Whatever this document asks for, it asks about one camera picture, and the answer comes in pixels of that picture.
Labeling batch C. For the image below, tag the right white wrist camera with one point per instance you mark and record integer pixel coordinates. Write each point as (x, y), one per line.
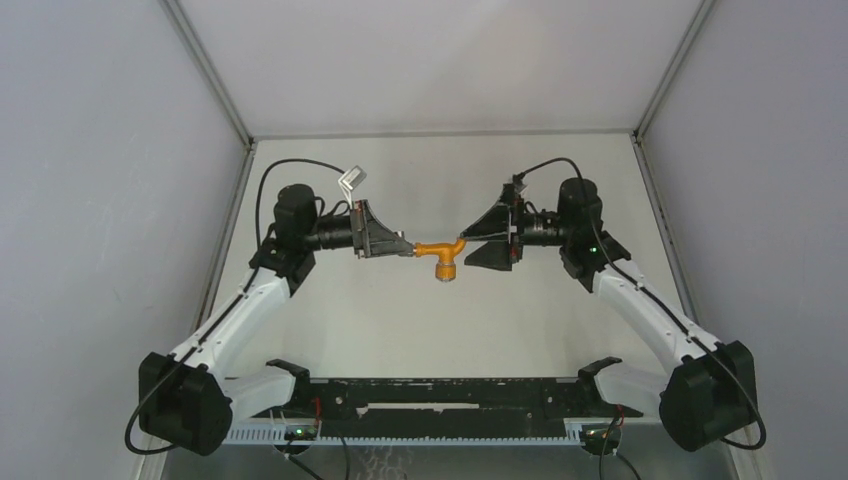
(518, 185)

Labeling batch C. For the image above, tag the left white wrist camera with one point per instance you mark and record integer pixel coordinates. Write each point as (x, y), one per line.
(349, 181)

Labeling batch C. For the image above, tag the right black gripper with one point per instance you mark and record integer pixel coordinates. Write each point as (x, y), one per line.
(494, 227)

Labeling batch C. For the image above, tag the right green circuit board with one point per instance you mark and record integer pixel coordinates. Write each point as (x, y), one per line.
(596, 435)

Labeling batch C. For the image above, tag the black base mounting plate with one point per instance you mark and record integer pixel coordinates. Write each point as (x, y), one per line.
(448, 406)

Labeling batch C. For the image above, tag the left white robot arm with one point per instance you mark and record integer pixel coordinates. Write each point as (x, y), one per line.
(232, 331)

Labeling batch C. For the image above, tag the green circuit board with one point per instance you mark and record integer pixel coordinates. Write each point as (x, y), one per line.
(596, 435)
(301, 433)

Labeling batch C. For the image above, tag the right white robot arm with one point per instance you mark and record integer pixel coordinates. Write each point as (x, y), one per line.
(662, 324)

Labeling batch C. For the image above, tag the orange faucet body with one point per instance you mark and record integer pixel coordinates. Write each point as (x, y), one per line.
(446, 253)

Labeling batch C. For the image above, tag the white slotted cable duct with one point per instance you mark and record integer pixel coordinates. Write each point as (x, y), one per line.
(254, 434)

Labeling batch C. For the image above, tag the left green circuit board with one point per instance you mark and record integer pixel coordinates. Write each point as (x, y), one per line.
(301, 433)

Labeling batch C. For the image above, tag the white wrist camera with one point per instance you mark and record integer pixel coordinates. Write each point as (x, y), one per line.
(518, 185)
(349, 181)

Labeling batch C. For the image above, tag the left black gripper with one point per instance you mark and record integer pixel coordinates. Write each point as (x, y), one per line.
(373, 239)

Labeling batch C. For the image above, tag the silver metal faucet fitting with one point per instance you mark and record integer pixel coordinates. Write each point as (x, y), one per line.
(405, 247)

